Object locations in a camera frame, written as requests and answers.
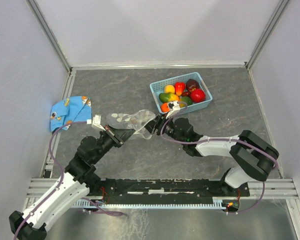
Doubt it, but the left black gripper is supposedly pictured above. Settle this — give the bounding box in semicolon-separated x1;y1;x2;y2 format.
91;123;136;163

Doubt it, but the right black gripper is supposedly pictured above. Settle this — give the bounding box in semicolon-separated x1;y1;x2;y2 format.
141;111;185;145

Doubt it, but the clear dotted zip top bag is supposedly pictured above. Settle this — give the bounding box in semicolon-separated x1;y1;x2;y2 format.
106;109;156;140

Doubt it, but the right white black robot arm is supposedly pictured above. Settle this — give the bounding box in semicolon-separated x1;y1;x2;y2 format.
145;114;280;196

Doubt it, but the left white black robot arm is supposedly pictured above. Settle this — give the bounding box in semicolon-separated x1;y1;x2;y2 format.
9;125;135;240

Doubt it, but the orange toy tangerine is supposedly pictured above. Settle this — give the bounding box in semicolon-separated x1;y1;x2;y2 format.
160;102;170;113

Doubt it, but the green yellow toy mango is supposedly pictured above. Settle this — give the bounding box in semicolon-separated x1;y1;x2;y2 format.
158;92;180;103

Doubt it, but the light blue plastic basket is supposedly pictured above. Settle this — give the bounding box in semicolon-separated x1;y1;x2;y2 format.
149;71;213;121

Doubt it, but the small yellow toy peach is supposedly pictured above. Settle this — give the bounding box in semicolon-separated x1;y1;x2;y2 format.
164;84;176;94

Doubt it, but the green orange toy fruit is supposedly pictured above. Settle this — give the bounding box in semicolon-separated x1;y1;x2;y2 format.
179;96;193;108

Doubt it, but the red toy wax apple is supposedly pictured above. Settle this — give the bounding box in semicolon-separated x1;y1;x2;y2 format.
174;82;186;96

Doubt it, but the blue patterned cloth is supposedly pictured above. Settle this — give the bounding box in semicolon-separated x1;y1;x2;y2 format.
50;95;92;133

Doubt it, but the dark red toy fruit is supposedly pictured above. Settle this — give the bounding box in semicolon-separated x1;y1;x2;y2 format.
185;78;200;93

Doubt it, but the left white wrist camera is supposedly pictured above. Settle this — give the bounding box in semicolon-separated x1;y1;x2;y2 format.
86;114;106;131

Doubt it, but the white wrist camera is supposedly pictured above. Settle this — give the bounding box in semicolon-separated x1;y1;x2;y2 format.
166;100;181;119
86;114;106;131

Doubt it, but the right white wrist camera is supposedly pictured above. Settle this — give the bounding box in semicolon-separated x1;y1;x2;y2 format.
166;100;181;119

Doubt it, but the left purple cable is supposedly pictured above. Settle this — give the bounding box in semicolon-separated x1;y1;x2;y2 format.
12;120;93;240

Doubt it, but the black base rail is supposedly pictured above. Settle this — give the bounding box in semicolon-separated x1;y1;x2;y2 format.
88;178;250;203

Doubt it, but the light blue cable duct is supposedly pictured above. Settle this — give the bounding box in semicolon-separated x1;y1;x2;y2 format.
72;196;233;208

